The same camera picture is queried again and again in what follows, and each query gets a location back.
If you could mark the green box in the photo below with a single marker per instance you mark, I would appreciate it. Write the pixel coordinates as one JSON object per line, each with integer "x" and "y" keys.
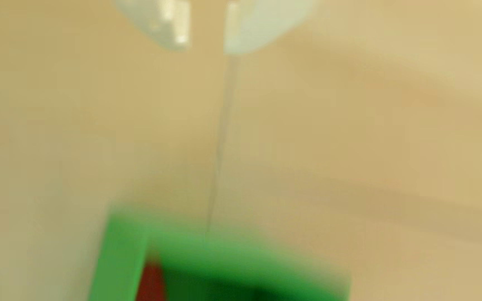
{"x": 224, "y": 263}

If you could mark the red block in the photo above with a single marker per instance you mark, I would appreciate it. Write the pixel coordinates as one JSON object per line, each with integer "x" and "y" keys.
{"x": 151, "y": 284}

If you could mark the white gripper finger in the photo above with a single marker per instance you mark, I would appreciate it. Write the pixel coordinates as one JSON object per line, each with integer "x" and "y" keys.
{"x": 153, "y": 19}
{"x": 262, "y": 21}

